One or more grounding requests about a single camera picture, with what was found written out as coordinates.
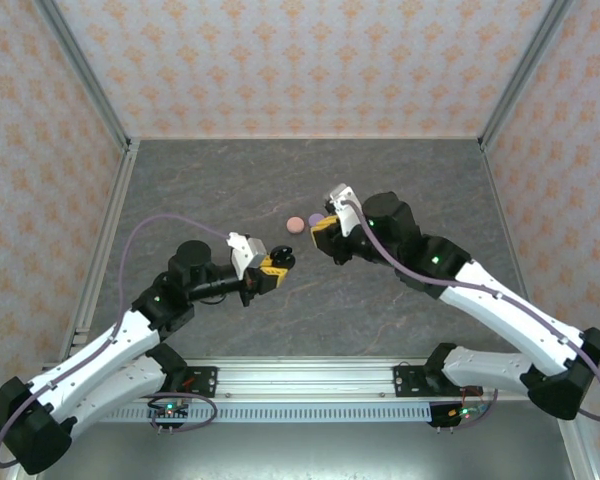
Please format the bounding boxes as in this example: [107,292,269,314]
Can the small circuit board with LED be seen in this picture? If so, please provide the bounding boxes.
[429,399,491,430]
[147,397,191,432]

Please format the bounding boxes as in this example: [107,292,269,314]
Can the grey metal sheet panel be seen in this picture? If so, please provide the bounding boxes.
[34,417,579,480]

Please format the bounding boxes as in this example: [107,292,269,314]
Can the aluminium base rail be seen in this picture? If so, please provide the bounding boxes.
[42,357,580,402]

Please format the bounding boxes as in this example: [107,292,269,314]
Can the slotted grey cable duct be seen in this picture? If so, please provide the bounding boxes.
[99,402,434,424]

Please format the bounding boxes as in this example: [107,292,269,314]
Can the aluminium frame post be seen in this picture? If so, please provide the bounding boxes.
[554,417,600,480]
[32,0,133,152]
[478,0,576,152]

